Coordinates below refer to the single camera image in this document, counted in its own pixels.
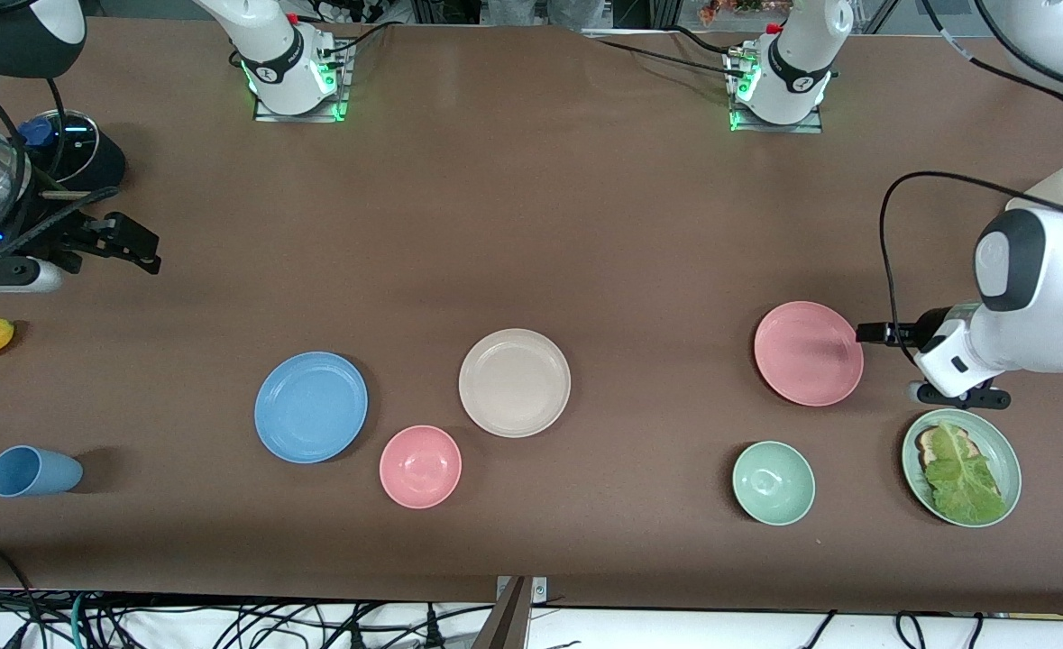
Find dark saucepan with blue handle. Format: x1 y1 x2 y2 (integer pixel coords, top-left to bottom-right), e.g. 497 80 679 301
17 108 128 196

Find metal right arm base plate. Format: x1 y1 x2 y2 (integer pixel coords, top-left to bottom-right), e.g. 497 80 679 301
253 41 352 123

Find toasted bread slice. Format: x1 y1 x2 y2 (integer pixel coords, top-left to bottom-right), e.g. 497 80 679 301
915 426 980 471

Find green bowl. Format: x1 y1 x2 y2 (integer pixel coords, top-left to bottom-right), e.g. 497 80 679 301
732 441 816 526

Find grey trouser legs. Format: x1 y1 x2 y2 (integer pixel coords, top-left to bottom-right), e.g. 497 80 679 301
480 0 606 32

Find beige plate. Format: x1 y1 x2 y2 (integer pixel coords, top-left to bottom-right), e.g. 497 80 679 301
458 328 572 439

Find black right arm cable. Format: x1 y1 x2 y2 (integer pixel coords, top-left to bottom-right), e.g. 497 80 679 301
0 77 126 262

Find pink plate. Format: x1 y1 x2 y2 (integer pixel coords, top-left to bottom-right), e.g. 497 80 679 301
754 301 865 407

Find blue plate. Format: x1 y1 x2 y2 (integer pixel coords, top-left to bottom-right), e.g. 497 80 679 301
254 352 369 464

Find small pink bowl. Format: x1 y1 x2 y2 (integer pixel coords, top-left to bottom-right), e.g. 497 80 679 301
379 425 463 509

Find orange flower bunch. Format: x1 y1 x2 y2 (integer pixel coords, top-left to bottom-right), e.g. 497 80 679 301
698 0 793 23

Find black table cable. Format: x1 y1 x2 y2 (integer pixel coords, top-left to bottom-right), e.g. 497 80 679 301
590 25 748 80

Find green plate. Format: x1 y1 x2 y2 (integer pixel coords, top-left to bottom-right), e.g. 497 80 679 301
901 408 1022 528

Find glass lid with blue knob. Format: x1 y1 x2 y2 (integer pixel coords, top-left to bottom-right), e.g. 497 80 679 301
19 108 101 172

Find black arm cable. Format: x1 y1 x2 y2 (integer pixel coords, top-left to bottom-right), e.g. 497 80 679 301
0 77 126 262
879 0 1063 366

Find blue cup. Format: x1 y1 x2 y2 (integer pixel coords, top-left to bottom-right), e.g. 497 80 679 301
0 445 84 498

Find green lettuce leaf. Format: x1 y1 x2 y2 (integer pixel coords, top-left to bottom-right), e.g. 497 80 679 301
923 420 1010 526

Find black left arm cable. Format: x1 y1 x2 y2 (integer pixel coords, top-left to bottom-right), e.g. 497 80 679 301
879 0 1063 366

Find metal clamp bracket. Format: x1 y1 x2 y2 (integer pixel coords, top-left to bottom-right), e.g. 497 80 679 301
495 575 550 603

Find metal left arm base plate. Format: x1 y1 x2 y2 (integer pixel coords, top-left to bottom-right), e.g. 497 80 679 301
725 50 825 134

